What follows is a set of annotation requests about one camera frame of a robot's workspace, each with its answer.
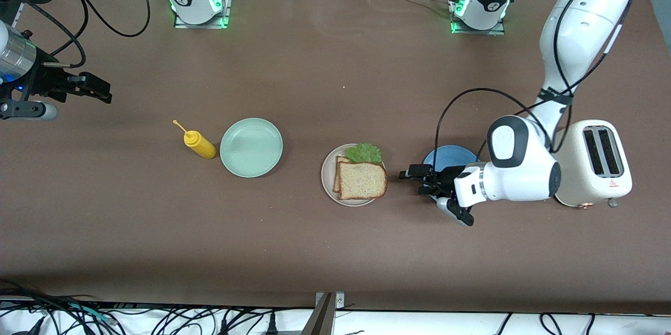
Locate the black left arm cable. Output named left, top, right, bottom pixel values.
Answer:
left=434, top=0, right=643, bottom=170

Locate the black cable bundle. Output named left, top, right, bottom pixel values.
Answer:
left=0, top=278, right=315, bottom=335

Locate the white toaster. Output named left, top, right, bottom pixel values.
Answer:
left=553, top=119, right=633, bottom=210

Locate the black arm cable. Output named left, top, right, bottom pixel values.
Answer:
left=21, top=0, right=151, bottom=70
left=434, top=0, right=643, bottom=170

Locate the yellow mustard squeeze bottle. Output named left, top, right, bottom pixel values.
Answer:
left=172, top=120, right=217, bottom=160

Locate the metal table edge bracket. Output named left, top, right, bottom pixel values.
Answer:
left=301, top=291, right=345, bottom=335

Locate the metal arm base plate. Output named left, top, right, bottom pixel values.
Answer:
left=450, top=0, right=506, bottom=36
left=173, top=0, right=232, bottom=29

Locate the green lettuce leaf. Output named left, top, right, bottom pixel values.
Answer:
left=344, top=142, right=384, bottom=165

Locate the blue plate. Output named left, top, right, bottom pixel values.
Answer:
left=422, top=145, right=480, bottom=200

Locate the pale green plate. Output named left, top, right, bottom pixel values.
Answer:
left=219, top=117, right=284, bottom=178

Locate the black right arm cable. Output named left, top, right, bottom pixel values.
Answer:
left=21, top=0, right=151, bottom=70

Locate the beige plate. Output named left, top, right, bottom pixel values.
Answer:
left=320, top=143, right=389, bottom=208

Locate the black cable loop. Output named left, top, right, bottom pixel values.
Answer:
left=540, top=313, right=564, bottom=335

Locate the brown bread slice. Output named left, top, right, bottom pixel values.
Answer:
left=338, top=161, right=389, bottom=201
left=332, top=156, right=353, bottom=194

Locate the teal cable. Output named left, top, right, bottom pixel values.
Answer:
left=66, top=302, right=116, bottom=324

